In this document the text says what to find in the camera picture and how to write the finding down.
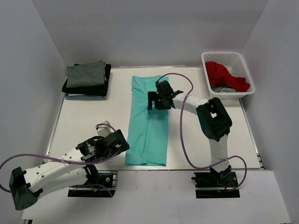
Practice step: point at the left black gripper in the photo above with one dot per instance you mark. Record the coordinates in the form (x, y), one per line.
(124, 146)

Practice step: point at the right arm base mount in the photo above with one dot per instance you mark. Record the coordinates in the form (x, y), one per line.
(207, 187)

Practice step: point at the folded light blue t shirt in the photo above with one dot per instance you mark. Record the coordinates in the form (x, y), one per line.
(73, 95)

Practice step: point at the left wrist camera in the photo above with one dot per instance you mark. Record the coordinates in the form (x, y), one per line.
(104, 129)

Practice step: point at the grey t shirt in basket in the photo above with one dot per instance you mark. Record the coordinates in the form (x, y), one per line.
(224, 89)

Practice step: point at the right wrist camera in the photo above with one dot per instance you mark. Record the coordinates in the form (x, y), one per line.
(158, 83)

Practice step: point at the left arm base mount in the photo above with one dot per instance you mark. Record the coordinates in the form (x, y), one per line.
(100, 185)

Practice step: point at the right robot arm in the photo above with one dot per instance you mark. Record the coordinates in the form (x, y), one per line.
(213, 118)

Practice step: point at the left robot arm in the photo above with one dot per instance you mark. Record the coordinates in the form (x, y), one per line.
(73, 169)

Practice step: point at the folded grey t shirt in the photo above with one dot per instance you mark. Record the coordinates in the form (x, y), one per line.
(86, 75)

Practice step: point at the white plastic basket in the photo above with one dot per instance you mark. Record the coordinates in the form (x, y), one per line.
(236, 66)

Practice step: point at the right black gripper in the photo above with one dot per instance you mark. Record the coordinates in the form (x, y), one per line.
(153, 96)

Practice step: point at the red t shirt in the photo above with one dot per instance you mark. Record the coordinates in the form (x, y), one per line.
(241, 80)

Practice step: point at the teal t shirt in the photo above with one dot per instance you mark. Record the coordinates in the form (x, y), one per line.
(148, 129)

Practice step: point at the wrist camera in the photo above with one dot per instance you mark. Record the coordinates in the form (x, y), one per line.
(158, 83)
(104, 129)

